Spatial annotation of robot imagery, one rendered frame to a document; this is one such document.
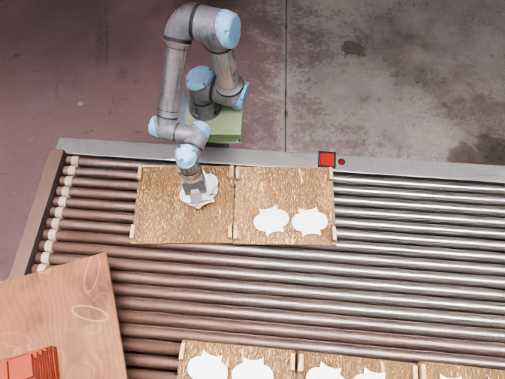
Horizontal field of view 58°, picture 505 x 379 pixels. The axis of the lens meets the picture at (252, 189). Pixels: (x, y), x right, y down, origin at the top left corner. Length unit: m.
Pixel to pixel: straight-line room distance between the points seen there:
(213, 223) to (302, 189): 0.40
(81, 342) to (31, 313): 0.22
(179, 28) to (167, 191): 0.69
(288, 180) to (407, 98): 1.74
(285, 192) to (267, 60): 1.82
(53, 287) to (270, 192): 0.90
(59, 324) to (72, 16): 2.92
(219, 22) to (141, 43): 2.30
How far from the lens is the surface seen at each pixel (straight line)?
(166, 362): 1.78
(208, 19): 1.58
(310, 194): 1.91
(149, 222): 1.91
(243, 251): 1.83
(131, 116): 3.39
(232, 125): 2.07
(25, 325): 1.84
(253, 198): 1.90
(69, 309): 1.79
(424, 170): 2.09
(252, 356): 1.73
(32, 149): 3.50
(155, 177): 2.00
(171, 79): 1.66
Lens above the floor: 2.65
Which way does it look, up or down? 64 degrees down
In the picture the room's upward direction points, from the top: 4 degrees counter-clockwise
